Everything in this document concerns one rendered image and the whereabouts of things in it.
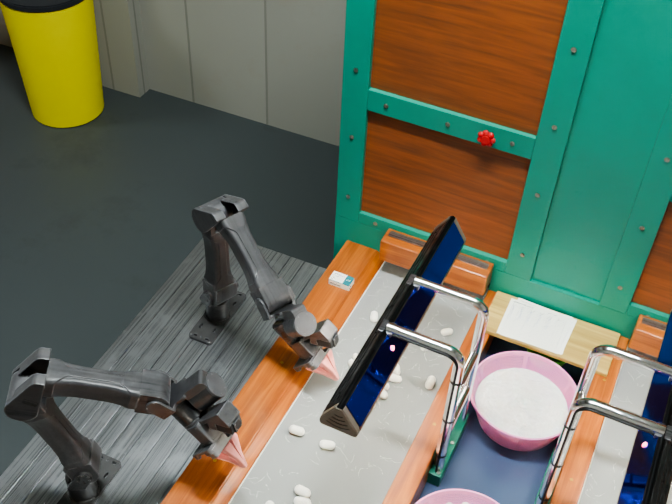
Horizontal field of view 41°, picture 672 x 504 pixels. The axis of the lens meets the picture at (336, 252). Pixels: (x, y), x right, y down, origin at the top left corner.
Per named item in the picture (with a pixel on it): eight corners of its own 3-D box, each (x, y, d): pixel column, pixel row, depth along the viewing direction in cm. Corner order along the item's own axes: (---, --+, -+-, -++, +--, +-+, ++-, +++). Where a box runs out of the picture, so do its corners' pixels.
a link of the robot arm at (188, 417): (214, 402, 185) (191, 379, 183) (206, 419, 180) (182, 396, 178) (192, 418, 188) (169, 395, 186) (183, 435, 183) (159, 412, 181)
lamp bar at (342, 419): (318, 423, 173) (319, 400, 168) (434, 232, 214) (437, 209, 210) (356, 439, 171) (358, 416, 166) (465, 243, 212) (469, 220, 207)
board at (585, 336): (478, 330, 229) (479, 327, 228) (496, 293, 239) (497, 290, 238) (606, 377, 219) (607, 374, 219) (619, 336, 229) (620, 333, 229)
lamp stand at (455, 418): (363, 455, 211) (376, 328, 180) (396, 394, 224) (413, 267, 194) (438, 487, 206) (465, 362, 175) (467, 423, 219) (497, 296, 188)
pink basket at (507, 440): (490, 474, 208) (496, 451, 202) (447, 386, 227) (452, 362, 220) (592, 449, 215) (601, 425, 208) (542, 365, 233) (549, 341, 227)
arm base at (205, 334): (246, 276, 242) (223, 268, 244) (209, 326, 229) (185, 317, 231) (247, 296, 248) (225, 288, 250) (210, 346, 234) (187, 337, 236)
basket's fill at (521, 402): (460, 431, 216) (463, 417, 212) (489, 367, 231) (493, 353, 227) (550, 468, 210) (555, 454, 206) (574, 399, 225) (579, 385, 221)
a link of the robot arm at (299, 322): (327, 325, 204) (304, 278, 203) (297, 343, 200) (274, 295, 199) (304, 328, 214) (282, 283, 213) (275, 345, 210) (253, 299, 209)
